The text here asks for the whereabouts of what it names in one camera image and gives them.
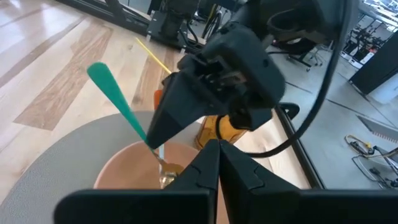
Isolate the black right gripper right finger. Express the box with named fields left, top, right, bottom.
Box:
left=219, top=139, right=398, bottom=224

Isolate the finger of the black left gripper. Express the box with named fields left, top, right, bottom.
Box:
left=146, top=70, right=233, bottom=150

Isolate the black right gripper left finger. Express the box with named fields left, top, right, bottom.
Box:
left=53, top=139, right=220, bottom=224

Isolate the gold spoon with green handle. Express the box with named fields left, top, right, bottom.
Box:
left=86, top=62, right=185, bottom=189

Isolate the amber faceted plastic cup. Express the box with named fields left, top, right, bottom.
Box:
left=154, top=89, right=249, bottom=151

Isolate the thin yellow straw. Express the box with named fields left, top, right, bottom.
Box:
left=134, top=37, right=173, bottom=75

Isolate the round grey placemat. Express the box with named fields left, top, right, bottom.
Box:
left=0, top=110, right=205, bottom=224

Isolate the black table corner bracket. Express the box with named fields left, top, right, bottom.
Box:
left=279, top=102, right=301, bottom=121

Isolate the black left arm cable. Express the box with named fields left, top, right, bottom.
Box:
left=216, top=0, right=354, bottom=159

